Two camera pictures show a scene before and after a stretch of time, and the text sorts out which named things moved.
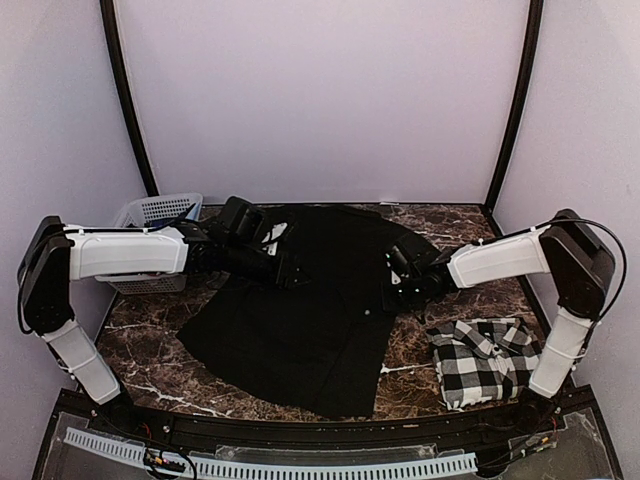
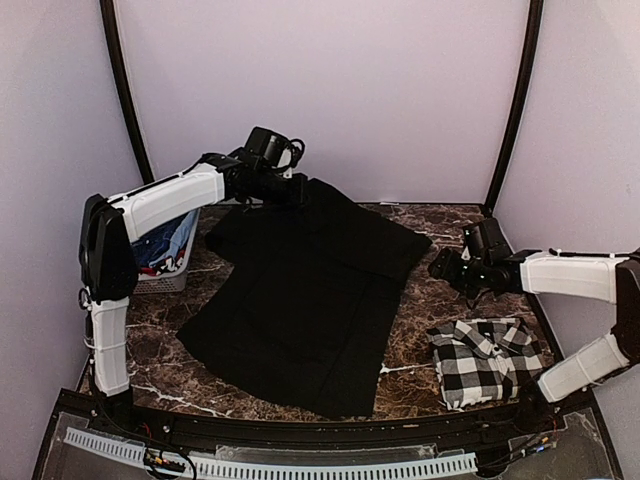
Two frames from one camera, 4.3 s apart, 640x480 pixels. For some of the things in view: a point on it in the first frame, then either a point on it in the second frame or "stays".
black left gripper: [288, 279] -> [301, 195]
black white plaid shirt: [483, 360] stays
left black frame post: [107, 8] stays
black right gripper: [388, 303] -> [445, 267]
